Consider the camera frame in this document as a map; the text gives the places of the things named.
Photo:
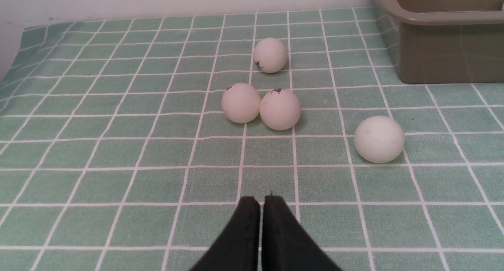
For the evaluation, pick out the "white ball far left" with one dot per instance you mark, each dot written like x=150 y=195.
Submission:
x=270 y=55

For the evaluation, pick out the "olive green plastic bin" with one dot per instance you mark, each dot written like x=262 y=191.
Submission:
x=443 y=41

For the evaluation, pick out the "white ball left pair outer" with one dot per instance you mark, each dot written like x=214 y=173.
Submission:
x=240 y=103

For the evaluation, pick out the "white ball front left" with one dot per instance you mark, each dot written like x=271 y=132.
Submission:
x=379 y=139

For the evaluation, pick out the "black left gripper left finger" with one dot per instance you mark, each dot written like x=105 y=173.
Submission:
x=237 y=246

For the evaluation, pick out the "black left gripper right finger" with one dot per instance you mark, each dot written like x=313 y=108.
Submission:
x=286 y=246

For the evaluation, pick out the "green checkered tablecloth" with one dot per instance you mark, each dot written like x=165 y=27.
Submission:
x=116 y=154

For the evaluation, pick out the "white ball left pair marked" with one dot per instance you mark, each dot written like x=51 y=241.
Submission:
x=280 y=109

